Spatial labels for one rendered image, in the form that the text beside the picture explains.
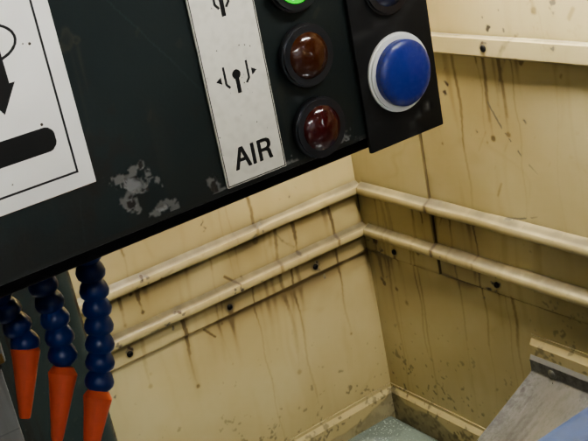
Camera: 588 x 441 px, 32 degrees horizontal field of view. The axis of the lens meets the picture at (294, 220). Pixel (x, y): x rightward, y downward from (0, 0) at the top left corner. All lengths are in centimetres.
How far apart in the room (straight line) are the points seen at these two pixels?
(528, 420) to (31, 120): 127
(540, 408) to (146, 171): 123
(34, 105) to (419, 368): 155
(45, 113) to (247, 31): 9
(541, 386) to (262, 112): 123
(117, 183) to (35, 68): 5
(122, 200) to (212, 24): 8
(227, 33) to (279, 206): 131
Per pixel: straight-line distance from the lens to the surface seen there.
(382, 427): 197
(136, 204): 40
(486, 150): 153
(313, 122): 43
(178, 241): 162
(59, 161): 39
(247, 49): 42
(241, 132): 42
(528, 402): 160
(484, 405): 179
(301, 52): 43
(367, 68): 46
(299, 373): 184
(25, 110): 38
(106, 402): 61
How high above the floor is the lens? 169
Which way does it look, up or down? 21 degrees down
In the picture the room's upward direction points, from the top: 11 degrees counter-clockwise
